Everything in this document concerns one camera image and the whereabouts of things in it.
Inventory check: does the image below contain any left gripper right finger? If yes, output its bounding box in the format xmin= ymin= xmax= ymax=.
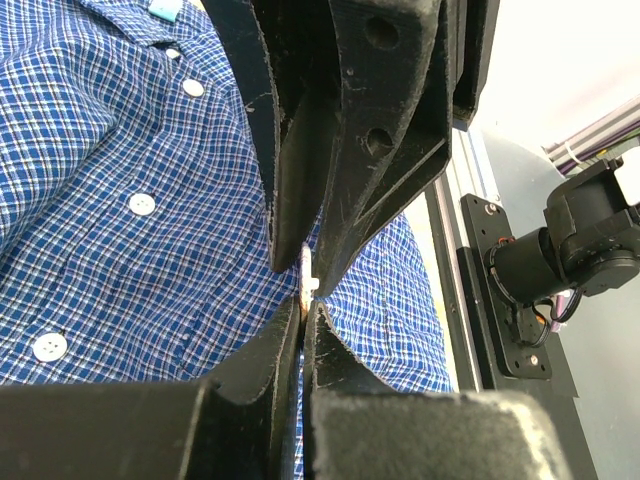
xmin=303 ymin=301 xmax=572 ymax=479

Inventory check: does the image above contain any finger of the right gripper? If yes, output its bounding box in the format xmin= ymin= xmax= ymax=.
xmin=204 ymin=0 xmax=339 ymax=272

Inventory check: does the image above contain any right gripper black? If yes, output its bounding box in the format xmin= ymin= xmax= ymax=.
xmin=314 ymin=0 xmax=500 ymax=296

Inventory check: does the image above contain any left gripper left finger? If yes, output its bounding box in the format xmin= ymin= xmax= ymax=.
xmin=1 ymin=298 xmax=301 ymax=479

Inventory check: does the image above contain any round silver brooch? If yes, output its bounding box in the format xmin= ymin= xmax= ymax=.
xmin=298 ymin=243 xmax=319 ymax=321

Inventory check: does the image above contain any blue checkered shirt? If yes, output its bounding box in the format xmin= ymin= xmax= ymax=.
xmin=0 ymin=0 xmax=454 ymax=480

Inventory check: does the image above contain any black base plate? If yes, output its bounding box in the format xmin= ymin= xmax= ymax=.
xmin=425 ymin=180 xmax=597 ymax=479

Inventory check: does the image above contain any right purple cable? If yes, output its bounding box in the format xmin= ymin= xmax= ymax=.
xmin=541 ymin=94 xmax=640 ymax=179

